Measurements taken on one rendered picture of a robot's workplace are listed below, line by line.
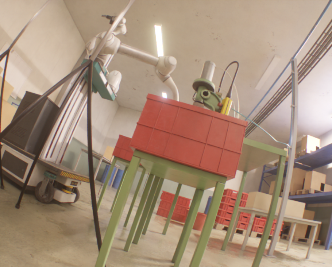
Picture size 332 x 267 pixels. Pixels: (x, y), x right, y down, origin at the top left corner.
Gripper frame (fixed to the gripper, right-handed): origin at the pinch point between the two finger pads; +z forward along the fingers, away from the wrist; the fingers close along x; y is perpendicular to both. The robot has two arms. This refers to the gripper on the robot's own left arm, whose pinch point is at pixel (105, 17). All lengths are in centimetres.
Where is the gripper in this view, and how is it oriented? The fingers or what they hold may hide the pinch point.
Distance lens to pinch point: 316.6
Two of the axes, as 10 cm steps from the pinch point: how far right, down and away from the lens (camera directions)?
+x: -4.2, 1.5, -9.0
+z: -8.3, -4.6, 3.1
